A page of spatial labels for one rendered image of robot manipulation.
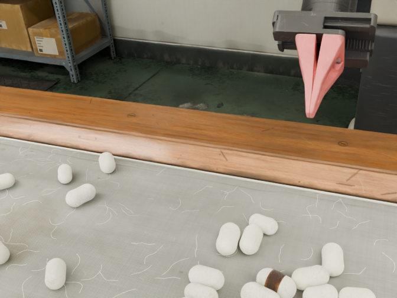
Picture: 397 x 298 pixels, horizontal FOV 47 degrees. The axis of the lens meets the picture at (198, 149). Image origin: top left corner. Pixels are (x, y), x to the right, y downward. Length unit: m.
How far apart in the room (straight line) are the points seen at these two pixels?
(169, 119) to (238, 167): 0.14
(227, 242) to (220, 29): 2.30
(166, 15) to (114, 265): 2.44
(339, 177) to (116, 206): 0.26
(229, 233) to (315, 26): 0.22
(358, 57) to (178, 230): 0.27
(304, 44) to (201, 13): 2.27
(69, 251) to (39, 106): 0.32
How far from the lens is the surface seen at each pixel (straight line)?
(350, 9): 0.51
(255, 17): 2.61
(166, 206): 0.54
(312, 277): 0.44
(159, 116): 0.67
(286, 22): 0.49
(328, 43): 0.47
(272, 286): 0.42
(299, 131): 0.62
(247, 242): 0.46
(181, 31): 2.82
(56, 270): 0.47
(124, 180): 0.59
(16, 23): 3.04
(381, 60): 1.30
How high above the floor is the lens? 1.08
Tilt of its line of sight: 33 degrees down
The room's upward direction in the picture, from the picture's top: 4 degrees counter-clockwise
